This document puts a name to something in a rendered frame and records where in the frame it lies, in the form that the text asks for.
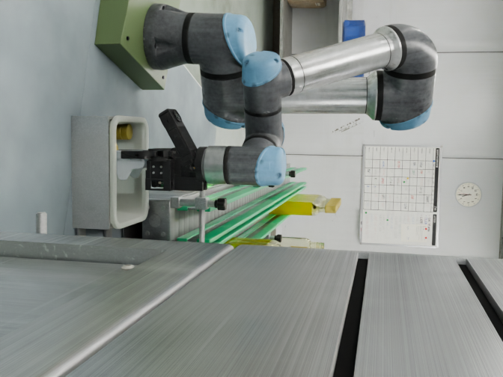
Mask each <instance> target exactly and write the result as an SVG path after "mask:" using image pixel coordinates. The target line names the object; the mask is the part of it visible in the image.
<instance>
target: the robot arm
mask: <svg viewBox="0 0 503 377"><path fill-rule="evenodd" d="M143 44H144V53H145V56H146V59H147V62H148V63H149V65H150V67H151V68H152V69H154V70H167V69H171V68H173V67H178V66H181V65H184V64H199V66H200V74H201V88H202V97H203V99H202V104H203V107H204V113H205V116H206V118H207V119H208V121H209V122H211V123H212V124H213V125H215V126H217V127H220V128H223V129H241V127H242V128H245V129H246V138H245V140H244V142H243V145H242V146H208V147H199V148H197V147H196V146H195V143H194V141H193V140H192V138H191V136H190V134H189V132H188V130H187V129H186V127H185V125H184V123H183V121H182V119H181V116H180V115H179V113H178V112H177V110H176V109H170V108H167V109H166V110H164V111H163V112H161V113H159V118H160V120H161V122H162V125H163V126H164V127H165V129H166V131H167V133H168V135H169V137H170V138H171V140H172V142H173V144H174V146H175V147H174V148H151V149H148V150H117V177H118V179H119V180H127V179H128V177H129V175H130V176H131V177H132V178H138V177H139V176H140V173H141V171H142V169H143V168H146V169H147V170H146V179H145V190H151V191H173V190H178V191H203V190H207V184H225V185H227V184H228V185H250V186H279V185H281V184H282V183H283V182H284V179H285V173H286V167H287V160H286V153H285V151H284V149H283V148H282V147H281V146H282V144H283V143H284V133H285V129H284V124H283V123H282V119H281V114H366V115H368V116H369V117H370V118H371V119H372V120H378V121H379V122H380V124H381V125H382V126H383V127H385V128H386V129H391V130H397V131H403V130H409V129H414V128H417V127H419V126H421V125H422V124H423V123H425V122H426V121H427V120H428V118H429V116H430V111H431V107H432V105H433V91H434V85H435V79H436V68H437V65H438V54H437V51H436V47H435V45H434V43H433V41H432V40H431V39H430V38H429V37H428V36H427V35H426V34H425V33H424V32H423V31H421V30H419V29H418V28H416V27H413V26H411V25H405V24H390V25H385V26H382V27H379V28H378V29H377V30H376V31H375V32H374V33H373V34H370V35H367V36H364V37H359V38H356V39H353V40H348V41H344V42H342V43H336V44H333V45H331V46H325V47H323V48H319V49H314V50H311V51H308V52H303V53H300V54H297V55H292V56H289V57H286V58H280V56H279V55H278V54H277V53H275V52H271V51H262V52H259V51H257V52H256V49H257V42H256V36H255V32H254V27H253V25H252V23H251V21H250V20H249V18H248V17H247V16H244V15H240V14H232V13H190V12H186V11H183V10H180V9H177V8H175V7H172V6H170V5H167V4H158V3H155V4H152V5H151V6H150V7H149V9H148V11H147V14H146V17H145V20H144V29H143ZM378 69H383V70H378ZM371 71H373V72H372V73H371V74H370V75H369V76H368V77H354V76H359V75H361V74H364V73H369V72H371ZM151 186H152V187H154V188H151ZM156 187H163V188H156Z"/></svg>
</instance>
